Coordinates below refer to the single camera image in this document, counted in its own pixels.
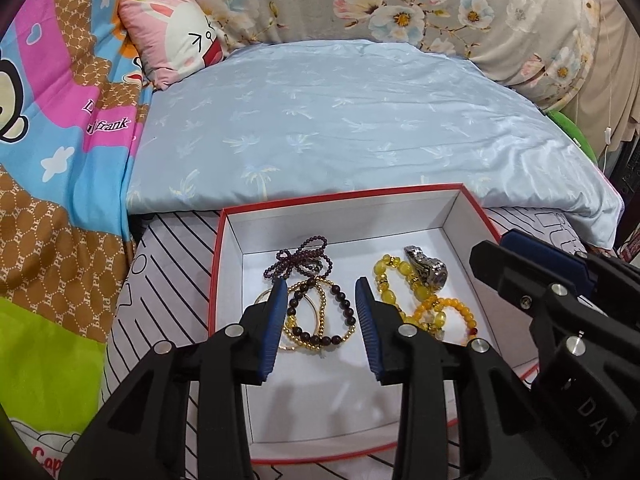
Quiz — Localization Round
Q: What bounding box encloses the colourful cartoon monkey blanket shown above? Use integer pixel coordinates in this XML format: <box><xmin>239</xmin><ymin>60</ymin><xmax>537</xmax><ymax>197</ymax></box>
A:
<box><xmin>0</xmin><ymin>0</ymin><xmax>157</xmax><ymax>480</ymax></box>

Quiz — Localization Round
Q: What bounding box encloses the grey striped bedsheet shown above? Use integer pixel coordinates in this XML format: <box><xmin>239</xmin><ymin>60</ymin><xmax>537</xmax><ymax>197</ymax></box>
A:
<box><xmin>97</xmin><ymin>207</ymin><xmax>593</xmax><ymax>480</ymax></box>

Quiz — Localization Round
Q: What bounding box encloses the purple bead bracelet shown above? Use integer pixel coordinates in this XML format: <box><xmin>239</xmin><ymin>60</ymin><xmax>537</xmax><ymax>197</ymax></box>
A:
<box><xmin>263</xmin><ymin>233</ymin><xmax>335</xmax><ymax>282</ymax></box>

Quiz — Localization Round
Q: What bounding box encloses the silver wristwatch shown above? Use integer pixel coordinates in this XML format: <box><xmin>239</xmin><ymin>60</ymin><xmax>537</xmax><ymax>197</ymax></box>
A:
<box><xmin>403</xmin><ymin>244</ymin><xmax>449</xmax><ymax>291</ymax></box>

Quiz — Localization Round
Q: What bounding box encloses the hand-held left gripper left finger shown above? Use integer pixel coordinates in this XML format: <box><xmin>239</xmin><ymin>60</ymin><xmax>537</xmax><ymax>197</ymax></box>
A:
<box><xmin>59</xmin><ymin>278</ymin><xmax>290</xmax><ymax>480</ymax></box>

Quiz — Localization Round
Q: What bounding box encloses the red cardboard box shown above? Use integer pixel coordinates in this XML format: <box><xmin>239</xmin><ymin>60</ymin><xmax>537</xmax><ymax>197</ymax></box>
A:
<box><xmin>206</xmin><ymin>183</ymin><xmax>539</xmax><ymax>467</ymax></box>

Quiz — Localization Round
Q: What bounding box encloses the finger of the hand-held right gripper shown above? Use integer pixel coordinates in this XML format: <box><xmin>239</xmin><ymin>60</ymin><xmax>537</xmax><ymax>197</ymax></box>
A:
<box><xmin>468</xmin><ymin>239</ymin><xmax>640</xmax><ymax>480</ymax></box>
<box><xmin>499</xmin><ymin>229</ymin><xmax>640</xmax><ymax>331</ymax></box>

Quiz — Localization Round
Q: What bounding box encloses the gold bead bracelet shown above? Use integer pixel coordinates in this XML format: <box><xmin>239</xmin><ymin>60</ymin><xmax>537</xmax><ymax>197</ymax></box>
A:
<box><xmin>282</xmin><ymin>277</ymin><xmax>359</xmax><ymax>354</ymax></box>

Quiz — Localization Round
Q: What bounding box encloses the grey floral blanket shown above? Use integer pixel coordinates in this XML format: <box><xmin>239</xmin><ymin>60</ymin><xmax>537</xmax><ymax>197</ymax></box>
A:
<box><xmin>150</xmin><ymin>0</ymin><xmax>611</xmax><ymax>111</ymax></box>

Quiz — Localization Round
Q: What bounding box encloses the orange bead bracelet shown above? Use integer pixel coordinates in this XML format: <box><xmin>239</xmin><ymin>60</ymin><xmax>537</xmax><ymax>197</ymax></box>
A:
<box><xmin>406</xmin><ymin>295</ymin><xmax>480</xmax><ymax>347</ymax></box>

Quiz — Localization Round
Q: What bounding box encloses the light blue quilt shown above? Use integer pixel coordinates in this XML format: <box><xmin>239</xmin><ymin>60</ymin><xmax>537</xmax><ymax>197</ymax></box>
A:
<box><xmin>124</xmin><ymin>39</ymin><xmax>624</xmax><ymax>249</ymax></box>

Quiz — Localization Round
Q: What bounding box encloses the yellow glass bead bracelet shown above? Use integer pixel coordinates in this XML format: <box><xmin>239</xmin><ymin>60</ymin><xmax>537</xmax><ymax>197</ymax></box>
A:
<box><xmin>372</xmin><ymin>253</ymin><xmax>449</xmax><ymax>337</ymax></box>

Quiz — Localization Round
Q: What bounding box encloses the beige curtain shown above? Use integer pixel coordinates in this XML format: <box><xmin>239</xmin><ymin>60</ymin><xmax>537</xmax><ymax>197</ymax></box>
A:
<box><xmin>575</xmin><ymin>0</ymin><xmax>640</xmax><ymax>161</ymax></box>

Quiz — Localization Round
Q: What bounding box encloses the green plastic object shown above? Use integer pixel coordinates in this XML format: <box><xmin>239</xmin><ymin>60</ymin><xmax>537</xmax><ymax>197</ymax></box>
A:
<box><xmin>544</xmin><ymin>106</ymin><xmax>599</xmax><ymax>163</ymax></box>

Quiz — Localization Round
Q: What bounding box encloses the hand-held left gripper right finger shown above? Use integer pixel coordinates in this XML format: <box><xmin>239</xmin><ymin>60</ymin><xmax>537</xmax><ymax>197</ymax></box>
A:
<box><xmin>353</xmin><ymin>275</ymin><xmax>568</xmax><ymax>480</ymax></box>

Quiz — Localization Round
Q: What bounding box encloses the white cable with switch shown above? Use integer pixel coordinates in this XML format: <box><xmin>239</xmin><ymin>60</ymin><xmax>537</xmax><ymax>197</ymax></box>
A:
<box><xmin>599</xmin><ymin>35</ymin><xmax>616</xmax><ymax>183</ymax></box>

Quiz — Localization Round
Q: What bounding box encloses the pink rabbit pillow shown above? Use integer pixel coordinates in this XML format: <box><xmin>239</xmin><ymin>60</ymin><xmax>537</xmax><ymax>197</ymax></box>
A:
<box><xmin>118</xmin><ymin>0</ymin><xmax>232</xmax><ymax>92</ymax></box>

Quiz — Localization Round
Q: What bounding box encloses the dark brown bead bracelet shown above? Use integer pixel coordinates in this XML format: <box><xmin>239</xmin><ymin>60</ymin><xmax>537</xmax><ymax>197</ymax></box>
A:
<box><xmin>285</xmin><ymin>284</ymin><xmax>357</xmax><ymax>346</ymax></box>

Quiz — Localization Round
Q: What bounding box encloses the gold bangle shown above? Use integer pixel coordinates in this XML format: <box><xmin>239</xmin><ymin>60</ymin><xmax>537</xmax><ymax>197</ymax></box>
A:
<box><xmin>252</xmin><ymin>280</ymin><xmax>323</xmax><ymax>352</ymax></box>

